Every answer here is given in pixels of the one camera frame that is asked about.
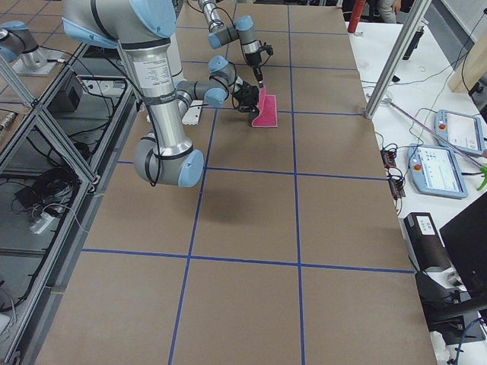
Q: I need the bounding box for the small circuit board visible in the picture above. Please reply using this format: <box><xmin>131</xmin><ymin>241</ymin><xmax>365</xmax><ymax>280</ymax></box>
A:
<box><xmin>380</xmin><ymin>148</ymin><xmax>406</xmax><ymax>201</ymax></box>

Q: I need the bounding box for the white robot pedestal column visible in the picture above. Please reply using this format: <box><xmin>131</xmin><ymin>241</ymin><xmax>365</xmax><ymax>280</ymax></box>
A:
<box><xmin>159</xmin><ymin>0</ymin><xmax>202</xmax><ymax>125</ymax></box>

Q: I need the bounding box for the blue teach pendant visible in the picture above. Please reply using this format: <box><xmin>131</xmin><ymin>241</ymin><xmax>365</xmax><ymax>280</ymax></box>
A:
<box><xmin>434</xmin><ymin>109</ymin><xmax>485</xmax><ymax>156</ymax></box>
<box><xmin>407</xmin><ymin>144</ymin><xmax>468</xmax><ymax>199</ymax></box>

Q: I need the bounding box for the black box with label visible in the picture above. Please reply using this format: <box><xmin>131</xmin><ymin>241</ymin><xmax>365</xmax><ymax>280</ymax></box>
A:
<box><xmin>403</xmin><ymin>212</ymin><xmax>451</xmax><ymax>272</ymax></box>

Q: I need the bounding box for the brown paper table cover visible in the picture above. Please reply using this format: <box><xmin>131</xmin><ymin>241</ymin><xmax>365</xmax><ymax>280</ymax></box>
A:
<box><xmin>37</xmin><ymin>5</ymin><xmax>436</xmax><ymax>364</ymax></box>

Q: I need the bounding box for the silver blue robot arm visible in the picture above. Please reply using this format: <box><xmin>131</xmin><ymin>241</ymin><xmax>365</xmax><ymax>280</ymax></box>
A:
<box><xmin>197</xmin><ymin>1</ymin><xmax>267</xmax><ymax>88</ymax></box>
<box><xmin>62</xmin><ymin>1</ymin><xmax>263</xmax><ymax>187</ymax></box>

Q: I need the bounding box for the lower blue teach pendant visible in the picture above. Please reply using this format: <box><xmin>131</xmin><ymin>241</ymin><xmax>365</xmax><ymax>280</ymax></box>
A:
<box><xmin>407</xmin><ymin>144</ymin><xmax>468</xmax><ymax>199</ymax></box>

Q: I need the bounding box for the black monitor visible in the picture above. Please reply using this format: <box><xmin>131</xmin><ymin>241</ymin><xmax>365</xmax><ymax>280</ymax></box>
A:
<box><xmin>440</xmin><ymin>194</ymin><xmax>486</xmax><ymax>293</ymax></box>

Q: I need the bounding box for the upper blue teach pendant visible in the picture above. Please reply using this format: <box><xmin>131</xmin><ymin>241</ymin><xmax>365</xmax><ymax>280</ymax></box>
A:
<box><xmin>434</xmin><ymin>109</ymin><xmax>485</xmax><ymax>156</ymax></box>

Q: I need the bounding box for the white power strip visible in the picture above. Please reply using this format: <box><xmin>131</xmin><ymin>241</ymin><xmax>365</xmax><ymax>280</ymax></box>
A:
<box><xmin>30</xmin><ymin>212</ymin><xmax>55</xmax><ymax>235</ymax></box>

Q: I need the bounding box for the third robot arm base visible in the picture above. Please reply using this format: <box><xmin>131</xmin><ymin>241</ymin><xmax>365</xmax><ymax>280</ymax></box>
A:
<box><xmin>1</xmin><ymin>21</ymin><xmax>67</xmax><ymax>77</ymax></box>

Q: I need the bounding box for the red fire extinguisher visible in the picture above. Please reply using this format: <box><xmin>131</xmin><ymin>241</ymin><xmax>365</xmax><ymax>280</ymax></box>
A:
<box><xmin>347</xmin><ymin>0</ymin><xmax>366</xmax><ymax>33</ymax></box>

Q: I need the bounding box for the pink square towel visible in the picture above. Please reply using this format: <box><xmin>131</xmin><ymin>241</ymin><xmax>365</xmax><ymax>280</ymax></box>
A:
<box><xmin>250</xmin><ymin>87</ymin><xmax>278</xmax><ymax>128</ymax></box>

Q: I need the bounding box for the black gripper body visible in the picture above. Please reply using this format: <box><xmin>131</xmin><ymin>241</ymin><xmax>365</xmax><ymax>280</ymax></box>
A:
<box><xmin>232</xmin><ymin>84</ymin><xmax>259</xmax><ymax>113</ymax></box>
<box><xmin>244</xmin><ymin>51</ymin><xmax>262</xmax><ymax>75</ymax></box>

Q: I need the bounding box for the aluminium frame post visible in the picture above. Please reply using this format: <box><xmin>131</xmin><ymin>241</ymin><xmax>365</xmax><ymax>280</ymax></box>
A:
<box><xmin>364</xmin><ymin>0</ymin><xmax>431</xmax><ymax>119</ymax></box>

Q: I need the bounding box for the reacher grabber stick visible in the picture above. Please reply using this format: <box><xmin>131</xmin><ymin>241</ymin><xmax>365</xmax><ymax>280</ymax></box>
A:
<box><xmin>381</xmin><ymin>98</ymin><xmax>487</xmax><ymax>191</ymax></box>

